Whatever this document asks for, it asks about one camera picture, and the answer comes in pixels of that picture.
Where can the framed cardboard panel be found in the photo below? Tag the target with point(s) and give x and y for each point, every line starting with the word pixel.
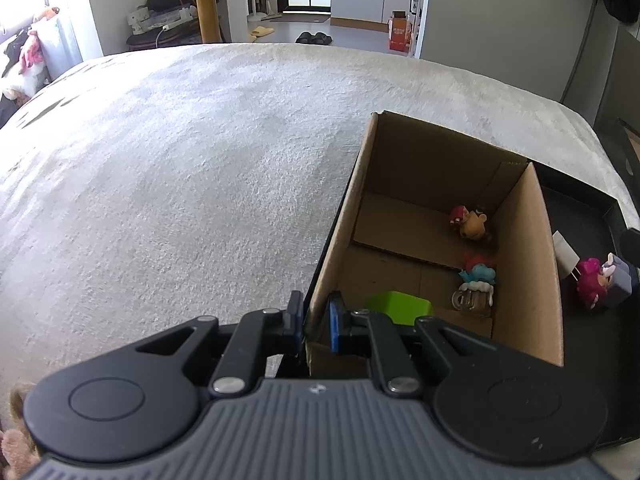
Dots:
pixel 632 147

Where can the black tray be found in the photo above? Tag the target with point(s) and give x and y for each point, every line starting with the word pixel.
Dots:
pixel 585 220

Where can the black slippers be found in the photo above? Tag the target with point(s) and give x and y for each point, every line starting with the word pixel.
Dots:
pixel 314 38

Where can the lavender cube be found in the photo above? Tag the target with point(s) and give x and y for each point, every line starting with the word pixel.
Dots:
pixel 622 280

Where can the small beer mug toy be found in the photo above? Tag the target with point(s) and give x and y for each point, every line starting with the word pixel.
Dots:
pixel 472 297

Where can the pink plush toy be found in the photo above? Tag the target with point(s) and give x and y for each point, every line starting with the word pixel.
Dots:
pixel 31 55

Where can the white fuzzy blanket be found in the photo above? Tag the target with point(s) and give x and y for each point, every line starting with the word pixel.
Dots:
pixel 175 185

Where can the small brown bear figure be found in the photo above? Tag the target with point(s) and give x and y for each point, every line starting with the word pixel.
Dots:
pixel 472 225

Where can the beige fuzzy fabric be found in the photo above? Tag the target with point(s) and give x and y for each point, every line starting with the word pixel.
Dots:
pixel 15 440

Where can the white power strip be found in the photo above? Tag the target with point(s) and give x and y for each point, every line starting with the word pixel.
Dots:
pixel 160 17

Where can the red cardboard box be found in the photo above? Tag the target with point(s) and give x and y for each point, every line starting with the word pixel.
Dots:
pixel 399 32

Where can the grey board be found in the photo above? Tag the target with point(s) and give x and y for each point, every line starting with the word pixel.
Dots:
pixel 622 80

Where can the yellow slippers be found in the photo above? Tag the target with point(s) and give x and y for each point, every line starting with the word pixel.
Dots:
pixel 261 31

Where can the green cube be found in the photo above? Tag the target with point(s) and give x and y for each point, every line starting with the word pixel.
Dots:
pixel 395 305

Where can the pink figurine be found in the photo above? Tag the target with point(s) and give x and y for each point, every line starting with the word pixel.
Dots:
pixel 591 280

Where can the white charger plug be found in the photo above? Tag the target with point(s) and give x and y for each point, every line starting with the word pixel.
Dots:
pixel 566 255

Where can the yellow round table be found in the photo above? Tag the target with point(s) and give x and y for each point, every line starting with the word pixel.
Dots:
pixel 207 5

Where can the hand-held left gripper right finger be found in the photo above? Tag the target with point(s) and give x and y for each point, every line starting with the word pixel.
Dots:
pixel 335 327

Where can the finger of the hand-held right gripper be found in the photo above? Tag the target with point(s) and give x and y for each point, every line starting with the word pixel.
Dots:
pixel 632 242

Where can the brown cardboard box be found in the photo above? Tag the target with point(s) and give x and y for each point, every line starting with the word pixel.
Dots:
pixel 530 270

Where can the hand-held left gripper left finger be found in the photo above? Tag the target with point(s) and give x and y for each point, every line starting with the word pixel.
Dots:
pixel 299 320

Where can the blue figurine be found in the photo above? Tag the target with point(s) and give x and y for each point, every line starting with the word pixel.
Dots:
pixel 479 269

